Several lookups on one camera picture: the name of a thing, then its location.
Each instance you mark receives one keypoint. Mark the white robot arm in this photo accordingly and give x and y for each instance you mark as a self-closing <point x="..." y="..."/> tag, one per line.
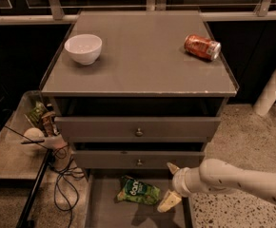
<point x="214" y="177"/>

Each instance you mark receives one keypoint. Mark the green rice chip bag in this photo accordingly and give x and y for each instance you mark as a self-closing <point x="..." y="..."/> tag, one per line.
<point x="137" y="191"/>

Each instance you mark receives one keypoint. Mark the grey top drawer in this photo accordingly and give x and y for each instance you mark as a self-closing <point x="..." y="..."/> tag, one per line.
<point x="122" y="129"/>

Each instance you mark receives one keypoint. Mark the metal top drawer knob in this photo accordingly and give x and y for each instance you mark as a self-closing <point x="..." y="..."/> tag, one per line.
<point x="139" y="132"/>

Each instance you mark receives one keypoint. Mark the black stick in bin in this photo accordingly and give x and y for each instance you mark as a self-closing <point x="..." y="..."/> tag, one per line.
<point x="32" y="141"/>

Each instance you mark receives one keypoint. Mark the brown snack packet in bin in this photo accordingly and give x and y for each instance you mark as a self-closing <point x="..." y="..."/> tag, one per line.
<point x="49" y="124"/>

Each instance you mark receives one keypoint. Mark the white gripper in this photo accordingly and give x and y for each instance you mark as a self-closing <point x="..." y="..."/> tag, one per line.
<point x="178" y="180"/>

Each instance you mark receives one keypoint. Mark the metal window railing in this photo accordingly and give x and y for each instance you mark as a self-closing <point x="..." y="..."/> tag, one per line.
<point x="138" y="7"/>

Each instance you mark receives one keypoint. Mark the grey drawer cabinet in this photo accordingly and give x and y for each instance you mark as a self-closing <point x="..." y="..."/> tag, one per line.
<point x="143" y="69"/>

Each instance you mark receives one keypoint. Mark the white ceramic bowl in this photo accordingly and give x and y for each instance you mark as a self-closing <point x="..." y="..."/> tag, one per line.
<point x="84" y="49"/>

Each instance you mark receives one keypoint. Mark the white round object in bin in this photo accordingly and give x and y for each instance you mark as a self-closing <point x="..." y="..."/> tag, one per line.
<point x="33" y="134"/>

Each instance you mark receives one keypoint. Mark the grey middle drawer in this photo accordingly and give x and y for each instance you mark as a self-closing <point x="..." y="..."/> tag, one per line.
<point x="124" y="155"/>

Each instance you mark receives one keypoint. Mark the orange soda can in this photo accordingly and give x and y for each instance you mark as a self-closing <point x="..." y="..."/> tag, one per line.
<point x="202" y="47"/>

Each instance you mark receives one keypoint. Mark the clear plastic bin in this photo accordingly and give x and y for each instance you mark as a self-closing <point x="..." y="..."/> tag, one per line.
<point x="14" y="163"/>

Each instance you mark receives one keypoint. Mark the green snack bag in bin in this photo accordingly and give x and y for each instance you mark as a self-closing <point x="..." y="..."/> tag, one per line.
<point x="34" y="116"/>

